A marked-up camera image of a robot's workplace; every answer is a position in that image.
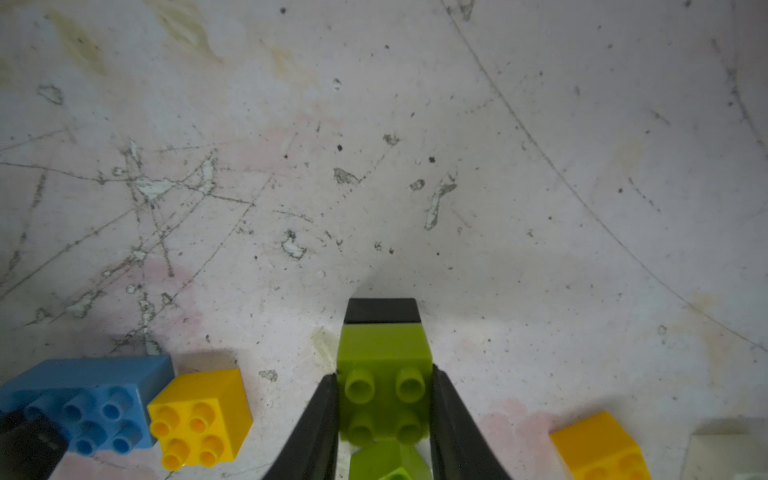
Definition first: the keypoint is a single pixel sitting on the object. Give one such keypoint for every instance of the black lego brick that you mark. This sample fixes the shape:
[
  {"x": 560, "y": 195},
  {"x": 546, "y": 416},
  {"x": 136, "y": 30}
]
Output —
[{"x": 382, "y": 311}]

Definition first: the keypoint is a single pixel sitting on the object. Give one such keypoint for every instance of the blue lego brick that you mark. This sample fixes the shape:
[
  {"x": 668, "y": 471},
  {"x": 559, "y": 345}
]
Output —
[{"x": 98, "y": 404}]

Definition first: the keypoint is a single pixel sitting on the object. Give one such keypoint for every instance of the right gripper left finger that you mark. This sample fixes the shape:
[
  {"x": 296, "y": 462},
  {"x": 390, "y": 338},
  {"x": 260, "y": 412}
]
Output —
[{"x": 311, "y": 450}]

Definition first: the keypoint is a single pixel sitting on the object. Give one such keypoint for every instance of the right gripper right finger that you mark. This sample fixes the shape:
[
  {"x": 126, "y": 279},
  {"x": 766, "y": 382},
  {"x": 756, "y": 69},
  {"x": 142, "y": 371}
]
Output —
[{"x": 458, "y": 449}]

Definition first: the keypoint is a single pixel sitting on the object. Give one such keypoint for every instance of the orange-yellow lego brick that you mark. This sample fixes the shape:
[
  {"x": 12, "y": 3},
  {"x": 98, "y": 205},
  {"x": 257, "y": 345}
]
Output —
[{"x": 598, "y": 447}]

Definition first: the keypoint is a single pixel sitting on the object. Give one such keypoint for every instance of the white lego brick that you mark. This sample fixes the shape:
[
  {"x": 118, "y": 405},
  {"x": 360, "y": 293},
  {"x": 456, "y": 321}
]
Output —
[{"x": 725, "y": 456}]

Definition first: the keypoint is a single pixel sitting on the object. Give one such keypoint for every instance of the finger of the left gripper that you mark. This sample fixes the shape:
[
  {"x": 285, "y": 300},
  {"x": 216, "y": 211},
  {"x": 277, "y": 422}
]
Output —
[{"x": 30, "y": 449}]

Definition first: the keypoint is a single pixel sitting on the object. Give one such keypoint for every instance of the green lego brick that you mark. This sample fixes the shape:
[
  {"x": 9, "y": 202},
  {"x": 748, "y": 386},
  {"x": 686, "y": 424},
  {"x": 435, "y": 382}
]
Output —
[
  {"x": 384, "y": 374},
  {"x": 388, "y": 459}
]

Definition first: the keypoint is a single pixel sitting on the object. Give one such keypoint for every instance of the yellow lego brick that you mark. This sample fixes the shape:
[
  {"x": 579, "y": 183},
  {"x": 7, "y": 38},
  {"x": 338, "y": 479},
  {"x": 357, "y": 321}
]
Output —
[{"x": 201, "y": 419}]

